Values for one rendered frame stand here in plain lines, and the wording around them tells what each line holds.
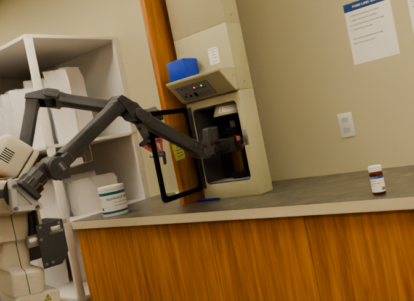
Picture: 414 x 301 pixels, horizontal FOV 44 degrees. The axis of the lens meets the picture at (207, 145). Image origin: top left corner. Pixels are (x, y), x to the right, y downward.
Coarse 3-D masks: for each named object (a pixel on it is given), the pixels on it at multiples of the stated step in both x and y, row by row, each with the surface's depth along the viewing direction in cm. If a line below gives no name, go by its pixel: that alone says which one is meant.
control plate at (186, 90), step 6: (192, 84) 228; (198, 84) 227; (204, 84) 226; (180, 90) 235; (186, 90) 233; (192, 90) 232; (198, 90) 230; (204, 90) 229; (210, 90) 228; (192, 96) 235; (198, 96) 234
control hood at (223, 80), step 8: (208, 72) 219; (216, 72) 217; (224, 72) 218; (232, 72) 222; (184, 80) 228; (192, 80) 226; (200, 80) 224; (208, 80) 223; (216, 80) 221; (224, 80) 219; (232, 80) 221; (168, 88) 236; (176, 88) 235; (216, 88) 226; (224, 88) 224; (232, 88) 222; (176, 96) 239; (208, 96) 232
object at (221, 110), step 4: (220, 104) 236; (224, 104) 235; (228, 104) 234; (232, 104) 234; (236, 104) 234; (216, 108) 238; (220, 108) 235; (224, 108) 234; (228, 108) 233; (232, 108) 233; (236, 108) 233; (216, 112) 237; (220, 112) 235; (224, 112) 233; (228, 112) 233; (232, 112) 232; (236, 112) 232; (216, 116) 236; (220, 116) 247
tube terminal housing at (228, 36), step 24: (192, 48) 237; (240, 48) 229; (240, 72) 227; (216, 96) 232; (240, 96) 224; (240, 120) 226; (264, 168) 230; (216, 192) 240; (240, 192) 231; (264, 192) 228
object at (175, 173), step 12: (168, 120) 230; (180, 120) 237; (156, 144) 220; (168, 144) 227; (168, 156) 226; (180, 156) 233; (156, 168) 218; (168, 168) 224; (180, 168) 231; (192, 168) 239; (168, 180) 223; (180, 180) 230; (192, 180) 238; (168, 192) 222
